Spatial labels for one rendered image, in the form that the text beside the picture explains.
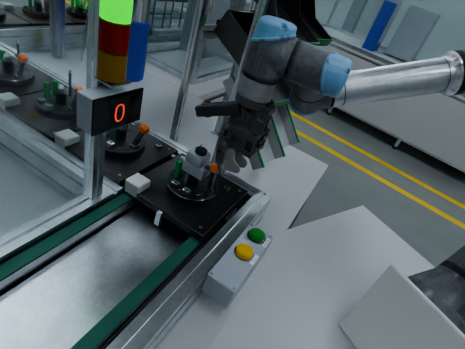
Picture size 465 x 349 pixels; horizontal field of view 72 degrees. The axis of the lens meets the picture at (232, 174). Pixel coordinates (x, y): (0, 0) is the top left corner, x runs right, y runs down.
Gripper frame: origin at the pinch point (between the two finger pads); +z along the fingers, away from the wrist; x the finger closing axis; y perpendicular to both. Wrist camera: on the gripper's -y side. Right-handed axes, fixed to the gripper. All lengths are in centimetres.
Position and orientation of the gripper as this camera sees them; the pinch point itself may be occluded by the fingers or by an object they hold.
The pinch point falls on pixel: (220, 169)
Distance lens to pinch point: 78.9
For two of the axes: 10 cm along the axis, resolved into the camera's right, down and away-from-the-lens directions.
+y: 8.4, 4.8, -2.7
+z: -2.7, 7.9, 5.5
